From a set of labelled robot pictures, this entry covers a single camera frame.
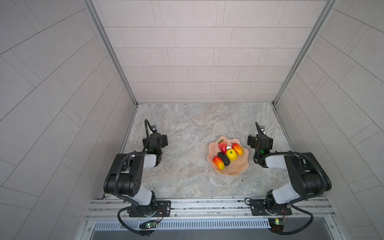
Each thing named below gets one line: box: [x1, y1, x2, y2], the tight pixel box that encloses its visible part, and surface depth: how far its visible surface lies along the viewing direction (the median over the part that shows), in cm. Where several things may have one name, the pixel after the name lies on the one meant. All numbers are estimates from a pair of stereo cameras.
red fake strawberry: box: [217, 139, 227, 155], surface depth 88 cm
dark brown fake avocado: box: [217, 152, 231, 166], surface depth 86 cm
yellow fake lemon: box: [226, 149, 238, 161], surface depth 86 cm
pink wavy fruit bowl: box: [207, 136, 250, 177], surface depth 86 cm
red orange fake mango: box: [232, 143, 244, 156], surface depth 87 cm
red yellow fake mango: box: [213, 154, 225, 170], surface depth 83 cm
